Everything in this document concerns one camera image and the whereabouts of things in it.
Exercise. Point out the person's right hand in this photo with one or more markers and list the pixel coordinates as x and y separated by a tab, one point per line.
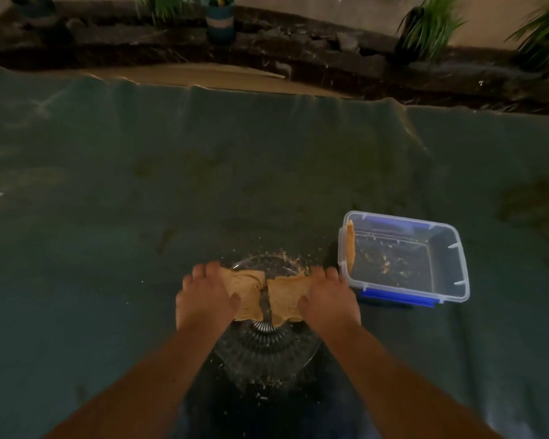
331	306

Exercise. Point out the person's left hand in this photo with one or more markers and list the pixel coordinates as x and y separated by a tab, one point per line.
203	301

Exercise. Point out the person's left thumb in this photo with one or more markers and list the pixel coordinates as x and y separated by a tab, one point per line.
234	306

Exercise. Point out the person's right thumb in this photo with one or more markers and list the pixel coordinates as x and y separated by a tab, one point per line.
304	307

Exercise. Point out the person's right forearm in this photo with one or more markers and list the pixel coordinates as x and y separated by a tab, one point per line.
393	384

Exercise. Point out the person's left forearm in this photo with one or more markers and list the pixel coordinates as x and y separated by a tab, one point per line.
142	388

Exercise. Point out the clear glass plate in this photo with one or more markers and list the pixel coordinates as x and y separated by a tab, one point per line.
265	352

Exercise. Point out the small tan flatbread piece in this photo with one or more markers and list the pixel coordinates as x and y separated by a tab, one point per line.
350	246

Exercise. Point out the scattered bread crumbs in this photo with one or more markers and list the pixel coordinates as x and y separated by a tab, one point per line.
386	262

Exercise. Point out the blue container lid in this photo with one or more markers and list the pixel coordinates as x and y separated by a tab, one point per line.
398	297

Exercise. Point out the person's dark blue trousers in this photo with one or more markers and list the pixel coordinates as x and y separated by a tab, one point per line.
274	411

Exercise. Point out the clear plastic storage container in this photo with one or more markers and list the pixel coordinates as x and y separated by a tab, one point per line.
407	255

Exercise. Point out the green tarp sheet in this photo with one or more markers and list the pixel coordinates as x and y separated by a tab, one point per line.
119	201

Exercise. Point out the dark stone garden border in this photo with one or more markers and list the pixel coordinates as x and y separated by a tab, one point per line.
302	54

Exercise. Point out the blue striped plant pot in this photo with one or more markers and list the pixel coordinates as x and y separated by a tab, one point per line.
220	20

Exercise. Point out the green grassy plant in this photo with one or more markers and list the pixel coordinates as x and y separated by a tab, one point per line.
428	27
544	34

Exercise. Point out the green leafy potted plant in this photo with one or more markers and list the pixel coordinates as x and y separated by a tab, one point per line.
164	4

